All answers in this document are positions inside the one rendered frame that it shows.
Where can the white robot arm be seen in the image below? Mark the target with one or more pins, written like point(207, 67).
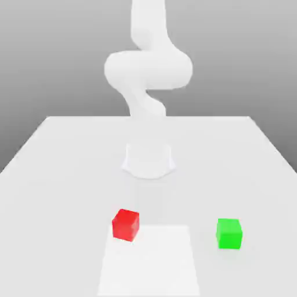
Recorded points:
point(148, 69)

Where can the small red cube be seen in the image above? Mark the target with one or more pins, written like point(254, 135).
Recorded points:
point(125, 226)

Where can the small green cube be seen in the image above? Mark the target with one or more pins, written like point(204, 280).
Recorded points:
point(229, 234)

